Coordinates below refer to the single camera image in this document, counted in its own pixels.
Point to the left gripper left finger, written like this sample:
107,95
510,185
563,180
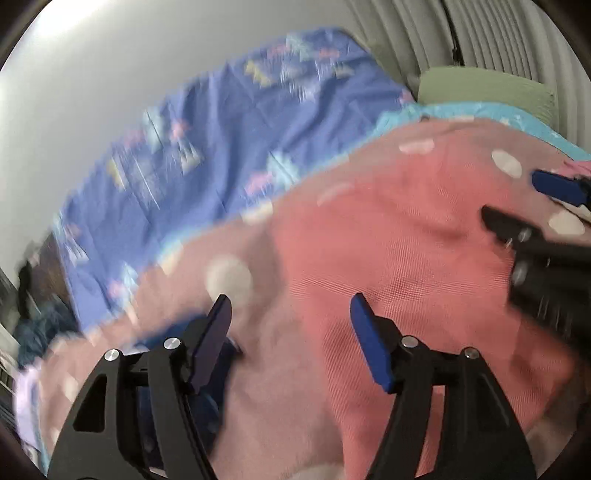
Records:
100,438

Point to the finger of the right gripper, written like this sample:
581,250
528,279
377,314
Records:
547,183
525,237

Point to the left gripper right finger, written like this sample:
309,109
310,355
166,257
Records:
480,436

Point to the salmon pink knit garment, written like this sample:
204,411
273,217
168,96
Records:
409,237

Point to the pink folded garment on stack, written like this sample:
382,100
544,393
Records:
577,170

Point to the navy star pattern garment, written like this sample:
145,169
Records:
207,400

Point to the lavender folded garment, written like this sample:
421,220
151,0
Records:
25,405

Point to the mauve polka dot blanket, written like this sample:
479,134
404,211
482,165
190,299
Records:
278,423

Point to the dark teal crumpled blanket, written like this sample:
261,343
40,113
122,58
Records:
35,335

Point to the green pillow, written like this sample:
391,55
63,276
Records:
468,84

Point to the grey pleated curtain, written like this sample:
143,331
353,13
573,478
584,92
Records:
514,37

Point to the dark patterned headboard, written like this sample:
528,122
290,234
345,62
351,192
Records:
41,277

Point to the blue tree pattern sheet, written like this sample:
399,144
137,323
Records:
228,139

